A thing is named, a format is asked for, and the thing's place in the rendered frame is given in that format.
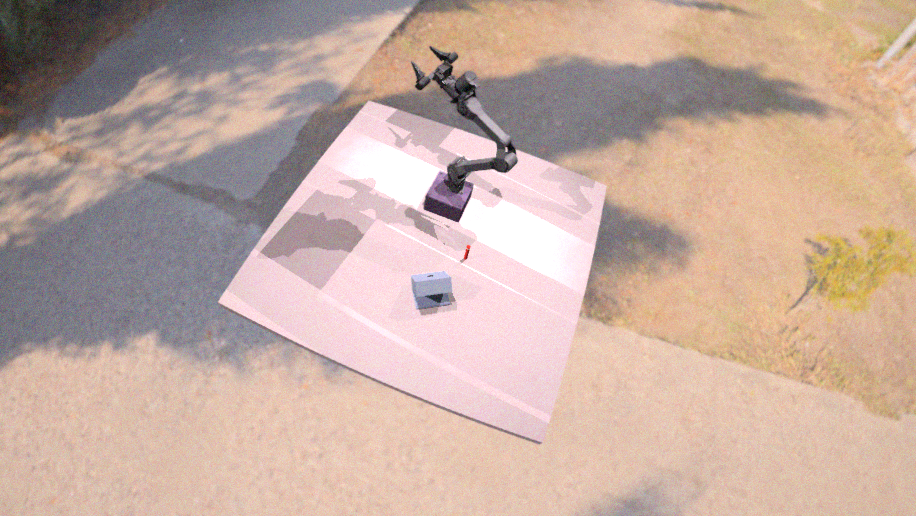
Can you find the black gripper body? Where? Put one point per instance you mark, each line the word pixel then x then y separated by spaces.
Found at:
pixel 424 81

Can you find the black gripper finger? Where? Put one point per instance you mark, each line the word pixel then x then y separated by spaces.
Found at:
pixel 441 55
pixel 418 72

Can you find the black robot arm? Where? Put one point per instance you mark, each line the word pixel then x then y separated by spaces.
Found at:
pixel 462 91

